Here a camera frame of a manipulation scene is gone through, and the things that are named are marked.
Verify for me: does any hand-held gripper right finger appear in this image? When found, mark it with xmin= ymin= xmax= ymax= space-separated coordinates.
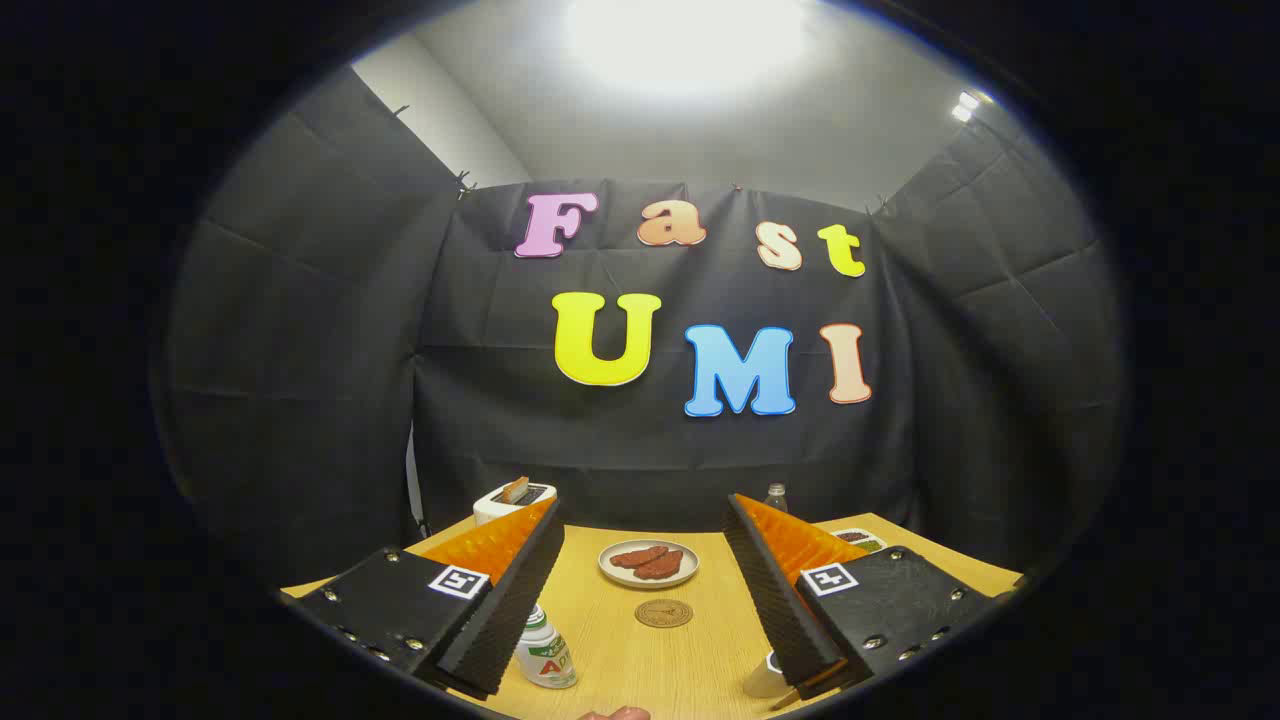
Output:
xmin=722 ymin=493 xmax=1021 ymax=701

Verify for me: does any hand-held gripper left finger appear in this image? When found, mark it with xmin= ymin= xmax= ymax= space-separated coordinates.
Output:
xmin=285 ymin=497 xmax=566 ymax=701

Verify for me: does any white juice bottle green label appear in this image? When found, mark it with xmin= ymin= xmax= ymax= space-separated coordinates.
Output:
xmin=517 ymin=603 xmax=578 ymax=689

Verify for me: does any white cup wooden handle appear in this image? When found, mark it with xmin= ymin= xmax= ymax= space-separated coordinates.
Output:
xmin=743 ymin=648 xmax=803 ymax=711

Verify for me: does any round brown coaster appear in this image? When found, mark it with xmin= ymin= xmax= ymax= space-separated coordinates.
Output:
xmin=634 ymin=598 xmax=694 ymax=629

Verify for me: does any white toaster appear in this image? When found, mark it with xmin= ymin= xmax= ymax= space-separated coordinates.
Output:
xmin=473 ymin=482 xmax=557 ymax=527

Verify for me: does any round grey plate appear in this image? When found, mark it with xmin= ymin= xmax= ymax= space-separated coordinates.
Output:
xmin=598 ymin=539 xmax=700 ymax=589

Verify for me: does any wooden table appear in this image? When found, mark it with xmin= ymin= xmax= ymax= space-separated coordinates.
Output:
xmin=280 ymin=512 xmax=1023 ymax=720

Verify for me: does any black backdrop cloth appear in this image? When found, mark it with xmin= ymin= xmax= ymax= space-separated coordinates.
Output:
xmin=150 ymin=65 xmax=1126 ymax=591

